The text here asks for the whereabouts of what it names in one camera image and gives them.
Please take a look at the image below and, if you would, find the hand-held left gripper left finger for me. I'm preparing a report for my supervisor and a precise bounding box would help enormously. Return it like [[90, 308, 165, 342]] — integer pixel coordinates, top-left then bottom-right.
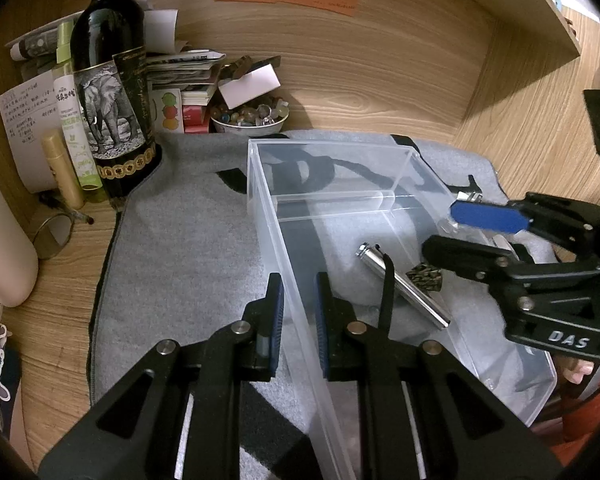
[[37, 272, 286, 480]]

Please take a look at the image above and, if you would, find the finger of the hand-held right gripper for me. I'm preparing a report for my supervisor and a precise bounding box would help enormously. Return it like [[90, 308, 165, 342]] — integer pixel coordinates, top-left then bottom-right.
[[421, 234, 600, 302], [450, 192, 600, 257]]

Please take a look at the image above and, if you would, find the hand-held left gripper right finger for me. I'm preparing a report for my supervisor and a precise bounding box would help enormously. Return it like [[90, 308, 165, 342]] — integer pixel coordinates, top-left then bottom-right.
[[315, 271, 566, 480]]

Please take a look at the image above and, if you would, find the silver flashlight with black strap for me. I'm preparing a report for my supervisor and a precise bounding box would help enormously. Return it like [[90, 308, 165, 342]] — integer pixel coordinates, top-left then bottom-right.
[[356, 242, 452, 336]]

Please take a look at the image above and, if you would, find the clear plastic storage box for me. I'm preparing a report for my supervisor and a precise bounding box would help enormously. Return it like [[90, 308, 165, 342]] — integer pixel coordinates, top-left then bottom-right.
[[246, 137, 558, 480]]

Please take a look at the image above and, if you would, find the person's right hand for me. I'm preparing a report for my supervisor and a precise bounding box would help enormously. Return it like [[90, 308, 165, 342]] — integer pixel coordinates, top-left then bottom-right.
[[555, 357, 595, 387]]

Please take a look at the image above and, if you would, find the person's orange clothing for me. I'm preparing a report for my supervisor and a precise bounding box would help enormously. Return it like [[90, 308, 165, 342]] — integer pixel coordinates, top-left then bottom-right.
[[555, 360, 600, 461]]

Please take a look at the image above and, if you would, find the grey mat with black print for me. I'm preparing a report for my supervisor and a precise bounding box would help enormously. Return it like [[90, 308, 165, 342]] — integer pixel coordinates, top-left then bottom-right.
[[91, 130, 566, 480]]

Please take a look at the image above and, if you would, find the white bowl of beads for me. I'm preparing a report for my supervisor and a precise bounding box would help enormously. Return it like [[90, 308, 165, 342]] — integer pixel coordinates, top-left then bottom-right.
[[209, 100, 291, 136]]

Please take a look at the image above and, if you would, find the small red box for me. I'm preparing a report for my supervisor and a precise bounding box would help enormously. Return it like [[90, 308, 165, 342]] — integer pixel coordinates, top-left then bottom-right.
[[182, 105, 211, 134]]

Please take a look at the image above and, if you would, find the white blank card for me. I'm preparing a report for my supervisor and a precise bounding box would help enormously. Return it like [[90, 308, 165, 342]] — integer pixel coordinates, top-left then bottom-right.
[[218, 64, 281, 109]]

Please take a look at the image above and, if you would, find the box with coloured circles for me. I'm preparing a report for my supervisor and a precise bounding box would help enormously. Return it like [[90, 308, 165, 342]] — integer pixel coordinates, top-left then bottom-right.
[[152, 89, 183, 132]]

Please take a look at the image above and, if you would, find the round metal-rimmed mirror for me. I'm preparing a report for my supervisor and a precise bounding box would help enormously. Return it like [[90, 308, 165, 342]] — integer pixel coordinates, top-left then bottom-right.
[[32, 212, 76, 261]]

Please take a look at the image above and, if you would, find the stack of books and papers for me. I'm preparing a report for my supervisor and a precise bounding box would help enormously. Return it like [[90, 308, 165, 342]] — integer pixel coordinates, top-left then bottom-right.
[[145, 49, 227, 133]]

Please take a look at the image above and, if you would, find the yellow tube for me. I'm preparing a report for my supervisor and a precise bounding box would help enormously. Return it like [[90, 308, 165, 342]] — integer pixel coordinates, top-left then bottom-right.
[[41, 128, 86, 211]]

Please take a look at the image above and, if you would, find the green spray bottle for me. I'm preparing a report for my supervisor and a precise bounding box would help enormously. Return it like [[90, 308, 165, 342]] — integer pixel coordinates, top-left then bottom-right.
[[52, 20, 108, 204]]

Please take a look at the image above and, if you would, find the pink thermos bottle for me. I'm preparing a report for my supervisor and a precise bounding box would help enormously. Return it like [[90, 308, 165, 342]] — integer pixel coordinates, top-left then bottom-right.
[[0, 150, 40, 308]]

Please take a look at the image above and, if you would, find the white handwritten paper note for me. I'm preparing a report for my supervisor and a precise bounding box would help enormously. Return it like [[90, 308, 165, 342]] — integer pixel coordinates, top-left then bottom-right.
[[0, 71, 63, 193]]

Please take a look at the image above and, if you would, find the dark wine bottle elephant label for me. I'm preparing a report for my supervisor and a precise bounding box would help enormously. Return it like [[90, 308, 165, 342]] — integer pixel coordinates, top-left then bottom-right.
[[70, 0, 163, 201]]

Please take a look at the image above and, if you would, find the rolled newspaper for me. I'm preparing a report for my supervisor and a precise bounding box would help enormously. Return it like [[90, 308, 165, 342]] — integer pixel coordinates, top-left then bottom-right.
[[7, 24, 72, 66]]

